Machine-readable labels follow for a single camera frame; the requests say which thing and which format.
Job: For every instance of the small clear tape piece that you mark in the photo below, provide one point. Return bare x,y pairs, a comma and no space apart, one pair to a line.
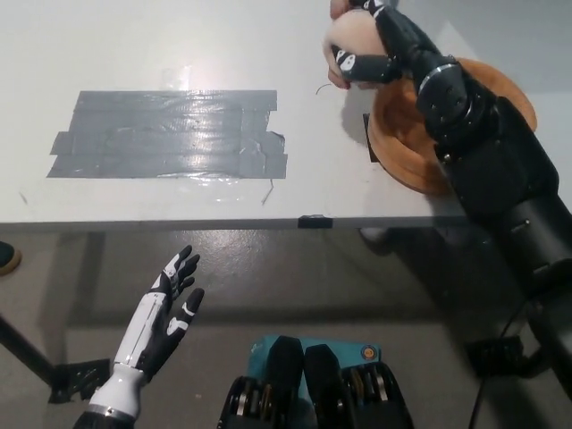
176,77

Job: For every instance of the grey duct tape patch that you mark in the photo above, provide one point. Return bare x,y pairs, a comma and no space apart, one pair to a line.
170,132

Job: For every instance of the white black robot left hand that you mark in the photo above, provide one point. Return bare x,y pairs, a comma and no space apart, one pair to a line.
161,326

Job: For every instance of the black stand leg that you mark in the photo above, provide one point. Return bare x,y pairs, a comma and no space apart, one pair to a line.
27,348

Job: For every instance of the small black tape piece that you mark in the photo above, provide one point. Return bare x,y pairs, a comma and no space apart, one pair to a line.
315,221

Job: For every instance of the black teal robot torso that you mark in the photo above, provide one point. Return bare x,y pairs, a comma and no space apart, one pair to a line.
322,393

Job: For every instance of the orange soft plush plate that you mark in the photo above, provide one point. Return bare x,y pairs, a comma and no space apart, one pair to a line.
402,152

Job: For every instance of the grey white shoe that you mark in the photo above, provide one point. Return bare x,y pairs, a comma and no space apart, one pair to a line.
373,237

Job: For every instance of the black taped stand base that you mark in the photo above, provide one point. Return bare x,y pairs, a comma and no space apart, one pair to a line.
491,353

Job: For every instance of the dark shoe with tan sole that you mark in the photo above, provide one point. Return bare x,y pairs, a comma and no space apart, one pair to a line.
8,261

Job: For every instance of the person's bare hand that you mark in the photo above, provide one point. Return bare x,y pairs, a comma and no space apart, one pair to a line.
336,71

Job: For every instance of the clear tape film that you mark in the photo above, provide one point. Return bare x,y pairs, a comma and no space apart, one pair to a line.
201,187

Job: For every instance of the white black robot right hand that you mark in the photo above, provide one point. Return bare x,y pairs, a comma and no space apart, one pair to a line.
406,40

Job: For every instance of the white plush dumpling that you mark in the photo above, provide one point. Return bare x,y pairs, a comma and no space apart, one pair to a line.
357,31

